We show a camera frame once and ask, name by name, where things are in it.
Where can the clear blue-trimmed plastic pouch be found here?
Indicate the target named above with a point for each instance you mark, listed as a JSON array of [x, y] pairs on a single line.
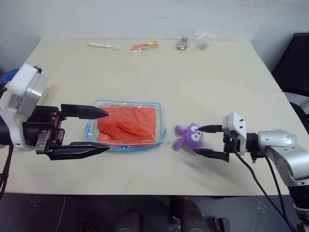
[[160, 125]]

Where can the grey item in clear packet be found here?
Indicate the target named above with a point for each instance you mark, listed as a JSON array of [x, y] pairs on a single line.
[[203, 42]]

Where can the blue object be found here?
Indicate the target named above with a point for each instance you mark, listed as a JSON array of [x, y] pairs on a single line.
[[8, 76]]

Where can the orange cloth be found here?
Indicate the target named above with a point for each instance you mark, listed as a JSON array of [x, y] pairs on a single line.
[[135, 120]]

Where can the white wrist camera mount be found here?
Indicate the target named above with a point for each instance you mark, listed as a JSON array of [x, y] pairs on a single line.
[[237, 128], [23, 84]]

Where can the orange item in clear packet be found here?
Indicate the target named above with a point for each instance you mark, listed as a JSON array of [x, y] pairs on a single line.
[[144, 46]]

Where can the white toothbrush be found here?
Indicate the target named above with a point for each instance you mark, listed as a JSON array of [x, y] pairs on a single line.
[[99, 45]]

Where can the purple plush toy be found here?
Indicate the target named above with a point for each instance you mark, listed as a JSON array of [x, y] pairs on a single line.
[[189, 140]]

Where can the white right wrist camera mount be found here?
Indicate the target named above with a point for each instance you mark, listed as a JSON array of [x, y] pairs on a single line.
[[237, 128]]

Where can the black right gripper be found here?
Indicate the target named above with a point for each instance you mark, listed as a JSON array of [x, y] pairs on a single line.
[[230, 145]]

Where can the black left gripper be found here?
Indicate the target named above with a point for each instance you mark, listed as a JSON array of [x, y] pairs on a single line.
[[43, 120]]

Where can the clear bag with green item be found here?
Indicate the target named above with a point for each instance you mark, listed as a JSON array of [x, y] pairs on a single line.
[[49, 93]]

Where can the brown item in clear packet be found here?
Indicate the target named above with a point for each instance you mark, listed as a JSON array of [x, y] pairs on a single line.
[[181, 44]]

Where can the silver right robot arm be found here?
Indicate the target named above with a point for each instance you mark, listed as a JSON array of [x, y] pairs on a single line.
[[287, 154]]

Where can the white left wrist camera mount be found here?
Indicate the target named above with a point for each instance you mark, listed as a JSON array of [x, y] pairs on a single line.
[[23, 84]]

